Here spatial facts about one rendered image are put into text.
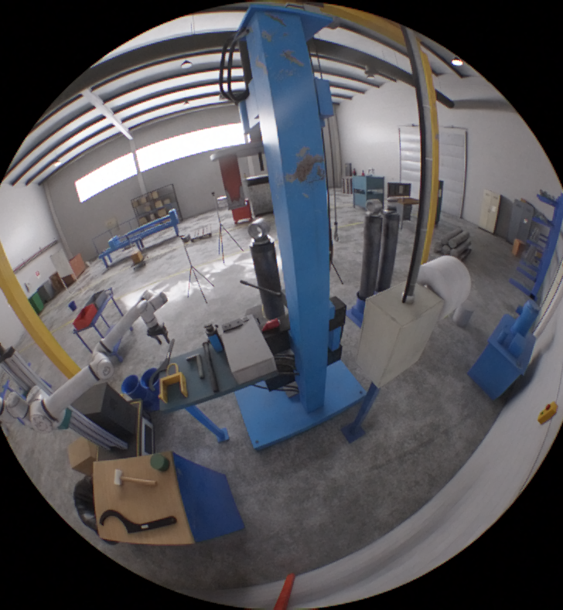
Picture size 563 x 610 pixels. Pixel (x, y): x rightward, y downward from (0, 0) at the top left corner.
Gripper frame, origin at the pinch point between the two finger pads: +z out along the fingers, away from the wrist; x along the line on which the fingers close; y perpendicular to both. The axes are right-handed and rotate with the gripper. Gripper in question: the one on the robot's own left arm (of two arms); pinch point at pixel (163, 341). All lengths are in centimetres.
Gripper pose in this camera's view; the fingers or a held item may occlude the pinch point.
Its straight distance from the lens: 158.1
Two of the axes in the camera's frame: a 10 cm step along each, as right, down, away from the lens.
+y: -1.5, -5.9, 7.9
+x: -9.8, 1.9, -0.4
